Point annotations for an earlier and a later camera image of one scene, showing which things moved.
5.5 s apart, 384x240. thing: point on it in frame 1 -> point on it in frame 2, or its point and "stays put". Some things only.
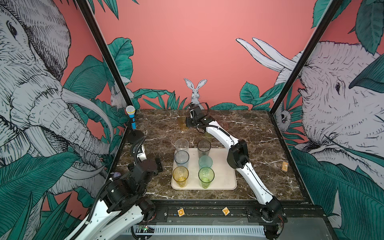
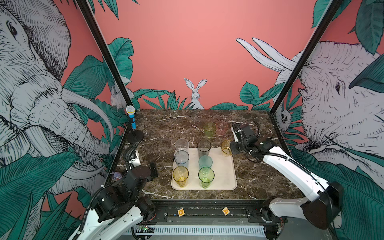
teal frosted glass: [205, 161] stays put
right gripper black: [189, 121] -> [233, 147]
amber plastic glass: [180, 174] stays put
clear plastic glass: [181, 144] stays put
